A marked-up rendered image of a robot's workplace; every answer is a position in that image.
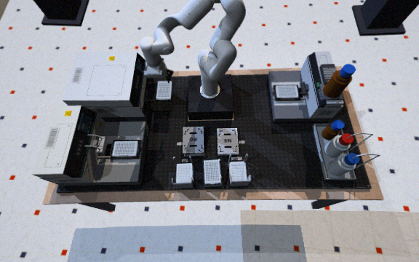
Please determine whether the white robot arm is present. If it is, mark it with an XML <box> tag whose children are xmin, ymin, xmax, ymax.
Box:
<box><xmin>140</xmin><ymin>0</ymin><xmax>246</xmax><ymax>99</ymax></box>

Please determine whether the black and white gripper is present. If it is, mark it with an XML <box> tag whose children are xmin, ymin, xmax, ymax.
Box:
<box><xmin>142</xmin><ymin>61</ymin><xmax>174</xmax><ymax>84</ymax></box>

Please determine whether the blue bottle cap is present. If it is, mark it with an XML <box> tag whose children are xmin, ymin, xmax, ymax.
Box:
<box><xmin>331</xmin><ymin>119</ymin><xmax>344</xmax><ymax>131</ymax></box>
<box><xmin>345</xmin><ymin>153</ymin><xmax>359</xmax><ymax>165</ymax></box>
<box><xmin>340</xmin><ymin>64</ymin><xmax>356</xmax><ymax>77</ymax></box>

